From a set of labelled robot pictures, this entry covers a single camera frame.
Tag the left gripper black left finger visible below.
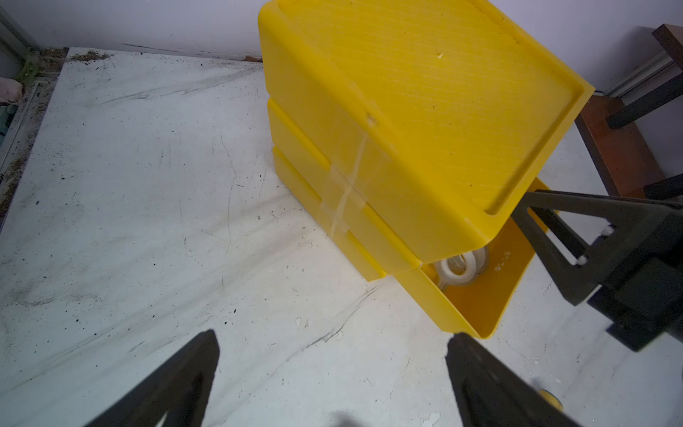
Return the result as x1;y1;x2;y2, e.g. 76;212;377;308
89;329;220;426

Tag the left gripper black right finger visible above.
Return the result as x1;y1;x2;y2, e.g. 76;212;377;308
446;333;576;426

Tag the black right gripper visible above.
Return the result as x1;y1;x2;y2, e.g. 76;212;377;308
512;190;682;352

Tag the clear tape roll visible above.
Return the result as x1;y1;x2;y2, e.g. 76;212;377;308
434;247;489;289

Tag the yellow plastic drawer cabinet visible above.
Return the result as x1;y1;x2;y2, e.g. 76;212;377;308
258;0;596;283

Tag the yellow drawer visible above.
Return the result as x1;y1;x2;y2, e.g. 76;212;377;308
394;219;535;339

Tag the blue yellow garden fork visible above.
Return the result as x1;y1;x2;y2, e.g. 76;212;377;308
537;389;564;412

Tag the brown wooden step shelf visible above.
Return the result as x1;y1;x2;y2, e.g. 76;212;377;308
573;22;683;201

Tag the pink crumpled debris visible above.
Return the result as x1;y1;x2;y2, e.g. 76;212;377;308
0;78;24;105

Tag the aluminium frame rail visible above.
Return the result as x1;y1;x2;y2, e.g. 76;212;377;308
1;7;40;142

